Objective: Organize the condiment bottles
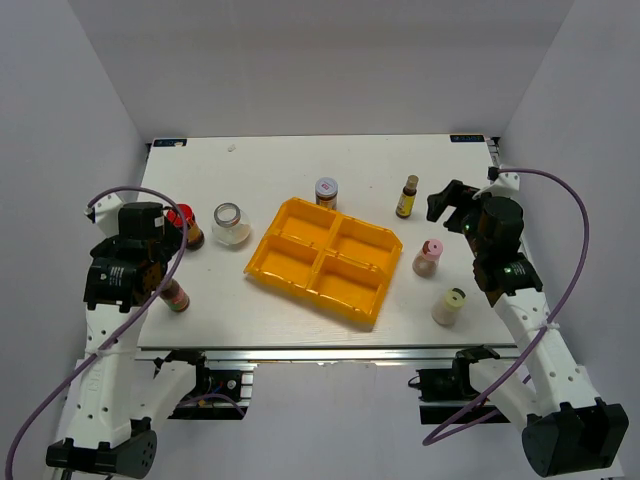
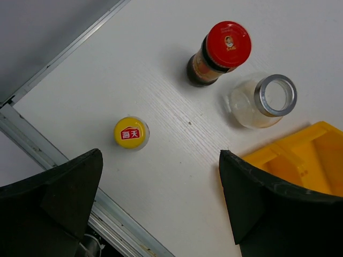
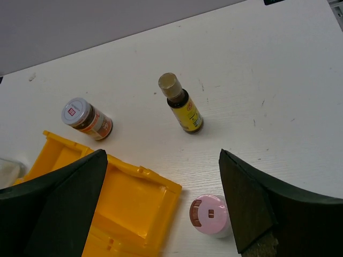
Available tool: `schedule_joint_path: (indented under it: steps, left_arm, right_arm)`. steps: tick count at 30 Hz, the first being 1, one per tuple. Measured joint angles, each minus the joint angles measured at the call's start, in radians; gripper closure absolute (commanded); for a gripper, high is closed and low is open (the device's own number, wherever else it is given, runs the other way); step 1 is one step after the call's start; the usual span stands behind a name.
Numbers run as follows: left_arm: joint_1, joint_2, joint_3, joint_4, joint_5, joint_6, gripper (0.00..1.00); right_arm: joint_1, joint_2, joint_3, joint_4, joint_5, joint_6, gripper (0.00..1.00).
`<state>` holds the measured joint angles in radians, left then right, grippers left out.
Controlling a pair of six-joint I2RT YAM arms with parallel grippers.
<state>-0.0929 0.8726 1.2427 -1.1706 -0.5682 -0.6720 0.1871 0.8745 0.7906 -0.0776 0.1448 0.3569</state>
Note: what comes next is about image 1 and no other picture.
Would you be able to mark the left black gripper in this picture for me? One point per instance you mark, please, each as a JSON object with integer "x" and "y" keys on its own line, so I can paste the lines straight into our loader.
{"x": 171, "y": 240}

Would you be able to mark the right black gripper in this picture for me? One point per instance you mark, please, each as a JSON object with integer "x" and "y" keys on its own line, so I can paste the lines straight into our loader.
{"x": 437, "y": 203}

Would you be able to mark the small brown yellow-label bottle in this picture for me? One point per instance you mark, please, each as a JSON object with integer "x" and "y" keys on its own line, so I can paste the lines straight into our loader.
{"x": 406, "y": 200}

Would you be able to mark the red-capped chili sauce jar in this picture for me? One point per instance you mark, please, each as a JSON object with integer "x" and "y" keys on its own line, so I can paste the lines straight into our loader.
{"x": 195, "y": 236}

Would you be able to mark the pink-capped spice shaker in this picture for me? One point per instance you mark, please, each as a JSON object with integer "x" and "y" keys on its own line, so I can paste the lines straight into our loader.
{"x": 427, "y": 259}

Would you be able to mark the red sauce bottle yellow cap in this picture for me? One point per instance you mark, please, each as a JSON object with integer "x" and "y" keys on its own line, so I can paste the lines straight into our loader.
{"x": 175, "y": 297}

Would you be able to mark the round clear glass jar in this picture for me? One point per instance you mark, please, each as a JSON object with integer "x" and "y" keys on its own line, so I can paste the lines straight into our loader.
{"x": 230, "y": 224}

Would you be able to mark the yellow-capped white spice shaker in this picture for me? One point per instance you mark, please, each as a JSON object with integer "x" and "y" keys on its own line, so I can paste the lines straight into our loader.
{"x": 446, "y": 309}

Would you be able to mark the white-lidded dark sauce jar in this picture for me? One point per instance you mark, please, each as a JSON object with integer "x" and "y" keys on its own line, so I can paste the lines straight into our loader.
{"x": 326, "y": 192}

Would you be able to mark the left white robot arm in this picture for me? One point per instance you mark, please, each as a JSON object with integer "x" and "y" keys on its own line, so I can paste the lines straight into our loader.
{"x": 129, "y": 269}

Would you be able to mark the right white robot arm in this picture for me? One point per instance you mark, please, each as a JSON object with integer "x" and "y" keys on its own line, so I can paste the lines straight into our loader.
{"x": 565, "y": 425}

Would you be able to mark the right blue table sticker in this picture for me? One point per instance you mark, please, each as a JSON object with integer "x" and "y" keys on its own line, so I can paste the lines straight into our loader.
{"x": 466, "y": 138}

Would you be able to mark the blue table sticker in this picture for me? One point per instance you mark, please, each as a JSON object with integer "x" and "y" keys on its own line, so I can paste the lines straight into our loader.
{"x": 466, "y": 138}
{"x": 169, "y": 142}

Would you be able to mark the left blue table sticker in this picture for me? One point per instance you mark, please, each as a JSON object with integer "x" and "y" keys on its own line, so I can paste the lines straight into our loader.
{"x": 169, "y": 142}

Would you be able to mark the yellow four-compartment plastic tray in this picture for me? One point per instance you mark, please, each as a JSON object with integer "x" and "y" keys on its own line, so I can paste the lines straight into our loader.
{"x": 334, "y": 261}

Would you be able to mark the aluminium table frame rail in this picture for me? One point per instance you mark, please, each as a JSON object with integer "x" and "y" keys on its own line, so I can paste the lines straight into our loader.
{"x": 387, "y": 356}

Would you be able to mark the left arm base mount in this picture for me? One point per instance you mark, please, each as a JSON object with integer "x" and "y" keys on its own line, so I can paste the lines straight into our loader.
{"x": 218, "y": 393}

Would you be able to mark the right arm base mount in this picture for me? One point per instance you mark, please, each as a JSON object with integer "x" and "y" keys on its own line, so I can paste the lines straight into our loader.
{"x": 442, "y": 378}

